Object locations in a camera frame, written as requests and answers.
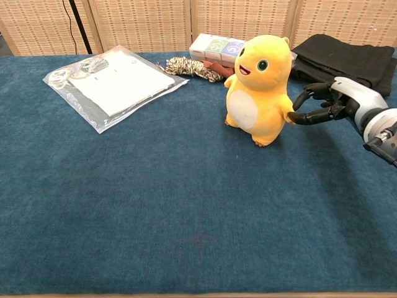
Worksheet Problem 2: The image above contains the right robot hand black silver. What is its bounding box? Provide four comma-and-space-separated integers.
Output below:
287, 76, 390, 127

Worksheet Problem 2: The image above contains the yellow plush dinosaur toy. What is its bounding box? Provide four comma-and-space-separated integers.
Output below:
223, 34, 296, 148

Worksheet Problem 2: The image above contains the black folded cloth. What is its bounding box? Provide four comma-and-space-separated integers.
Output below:
290, 34, 397, 96

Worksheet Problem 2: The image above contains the brown cloth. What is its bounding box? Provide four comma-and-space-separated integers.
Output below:
201, 60, 235, 78

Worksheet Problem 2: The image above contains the white box with cube packets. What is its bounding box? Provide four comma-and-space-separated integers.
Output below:
189, 33, 249, 68

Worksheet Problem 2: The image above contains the blue table mat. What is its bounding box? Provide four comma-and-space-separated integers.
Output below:
0, 51, 397, 296

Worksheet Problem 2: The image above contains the bamboo folding screen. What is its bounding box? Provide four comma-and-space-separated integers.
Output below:
0, 0, 397, 57

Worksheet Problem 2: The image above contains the white folded paper sheet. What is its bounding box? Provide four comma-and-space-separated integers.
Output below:
68, 52, 175, 117

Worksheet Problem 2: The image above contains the clear plastic zip bag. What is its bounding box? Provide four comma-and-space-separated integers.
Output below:
42, 45, 190, 135

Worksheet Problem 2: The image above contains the black tripod stand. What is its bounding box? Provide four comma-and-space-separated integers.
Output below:
68, 0, 93, 55

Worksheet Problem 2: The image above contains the white rings bundle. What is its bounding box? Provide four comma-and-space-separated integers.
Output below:
48, 70, 71, 88

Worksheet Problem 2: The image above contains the braided multicolour rope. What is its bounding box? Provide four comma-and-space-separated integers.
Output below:
164, 57, 221, 83

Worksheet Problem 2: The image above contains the thin black cable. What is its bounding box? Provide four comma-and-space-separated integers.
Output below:
61, 0, 77, 47

